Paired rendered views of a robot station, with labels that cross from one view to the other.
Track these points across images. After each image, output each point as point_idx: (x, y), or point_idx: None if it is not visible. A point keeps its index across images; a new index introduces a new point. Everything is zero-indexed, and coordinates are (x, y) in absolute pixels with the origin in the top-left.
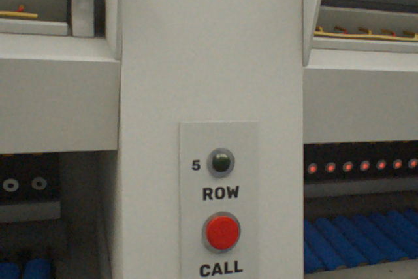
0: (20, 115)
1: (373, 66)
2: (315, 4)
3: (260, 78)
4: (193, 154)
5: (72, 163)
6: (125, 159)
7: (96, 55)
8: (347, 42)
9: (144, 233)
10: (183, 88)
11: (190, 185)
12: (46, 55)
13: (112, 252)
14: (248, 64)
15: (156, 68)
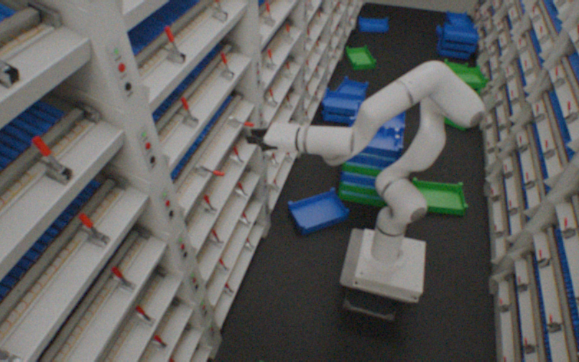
0: (245, 70)
1: (263, 40)
2: (262, 39)
3: (258, 51)
4: (256, 65)
5: None
6: (252, 69)
7: (248, 58)
8: None
9: (253, 76)
10: (254, 57)
11: (256, 68)
12: (247, 62)
13: (240, 81)
14: (257, 50)
15: (253, 57)
